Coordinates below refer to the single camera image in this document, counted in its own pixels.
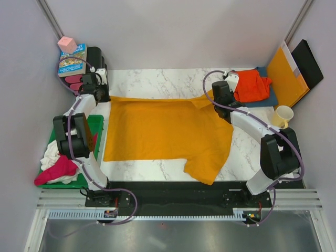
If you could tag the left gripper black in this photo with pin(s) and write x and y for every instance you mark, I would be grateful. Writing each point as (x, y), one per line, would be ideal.
(106, 98)

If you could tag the yellow t shirt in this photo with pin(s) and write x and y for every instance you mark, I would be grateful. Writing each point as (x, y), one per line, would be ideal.
(166, 129)

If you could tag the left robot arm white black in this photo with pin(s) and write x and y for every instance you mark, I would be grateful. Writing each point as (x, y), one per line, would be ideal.
(73, 135)

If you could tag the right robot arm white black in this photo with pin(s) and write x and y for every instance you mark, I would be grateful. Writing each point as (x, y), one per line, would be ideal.
(279, 149)

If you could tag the orange folded t shirt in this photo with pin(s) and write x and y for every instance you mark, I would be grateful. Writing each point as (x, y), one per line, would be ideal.
(252, 87)

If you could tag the green plastic bin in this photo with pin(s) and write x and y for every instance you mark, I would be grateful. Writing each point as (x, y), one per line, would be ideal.
(96, 123)

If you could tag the black pink drawer organizer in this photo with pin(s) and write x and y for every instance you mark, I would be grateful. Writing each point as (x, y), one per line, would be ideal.
(95, 58)

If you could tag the blue folded t shirt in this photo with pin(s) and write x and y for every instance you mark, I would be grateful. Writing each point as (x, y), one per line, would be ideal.
(271, 101)

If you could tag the colourful paperback book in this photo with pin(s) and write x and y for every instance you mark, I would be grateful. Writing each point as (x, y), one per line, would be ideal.
(72, 64)

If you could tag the yellow mug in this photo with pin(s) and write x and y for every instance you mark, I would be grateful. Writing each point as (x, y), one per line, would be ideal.
(281, 116)

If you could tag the orange padded envelope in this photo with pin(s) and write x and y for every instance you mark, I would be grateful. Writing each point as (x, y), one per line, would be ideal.
(287, 81)

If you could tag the pink cube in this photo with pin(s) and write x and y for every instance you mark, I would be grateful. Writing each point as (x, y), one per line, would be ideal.
(67, 45)

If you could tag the white t shirt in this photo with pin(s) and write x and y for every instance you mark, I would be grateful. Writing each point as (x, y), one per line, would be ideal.
(51, 156)

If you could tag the magenta t shirt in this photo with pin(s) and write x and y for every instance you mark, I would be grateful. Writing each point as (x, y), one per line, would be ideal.
(57, 170)

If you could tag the black flat board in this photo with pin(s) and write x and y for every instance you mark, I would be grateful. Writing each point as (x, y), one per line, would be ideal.
(307, 64)

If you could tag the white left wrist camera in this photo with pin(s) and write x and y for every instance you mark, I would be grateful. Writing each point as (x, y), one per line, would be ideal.
(101, 75)

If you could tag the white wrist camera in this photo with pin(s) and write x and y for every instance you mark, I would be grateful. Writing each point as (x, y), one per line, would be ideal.
(232, 78)
(101, 75)

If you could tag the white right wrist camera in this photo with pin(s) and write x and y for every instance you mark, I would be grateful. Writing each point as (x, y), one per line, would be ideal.
(232, 78)

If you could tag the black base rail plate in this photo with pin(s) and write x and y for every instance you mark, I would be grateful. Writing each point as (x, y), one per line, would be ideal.
(158, 199)

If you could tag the white cable duct strip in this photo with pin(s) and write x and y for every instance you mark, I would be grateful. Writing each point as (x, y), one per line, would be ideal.
(110, 214)

